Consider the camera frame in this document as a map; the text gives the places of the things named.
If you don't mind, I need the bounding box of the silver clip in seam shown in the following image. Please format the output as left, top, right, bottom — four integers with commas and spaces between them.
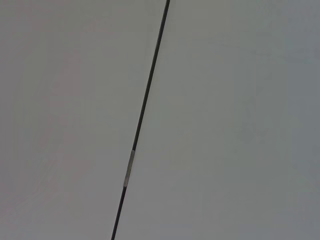
123, 149, 136, 188

